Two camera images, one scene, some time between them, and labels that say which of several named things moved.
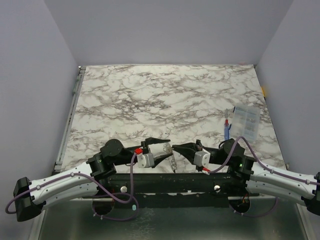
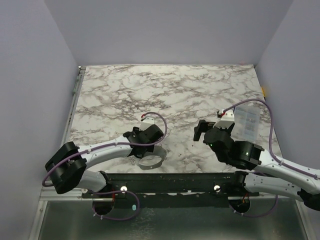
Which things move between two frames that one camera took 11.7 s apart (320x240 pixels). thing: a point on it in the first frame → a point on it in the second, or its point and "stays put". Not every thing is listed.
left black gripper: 145,144 → 136,131
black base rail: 166,190 stays put
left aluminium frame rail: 77,83 stays put
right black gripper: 198,148 → 200,128
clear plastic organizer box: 246,123 stays put
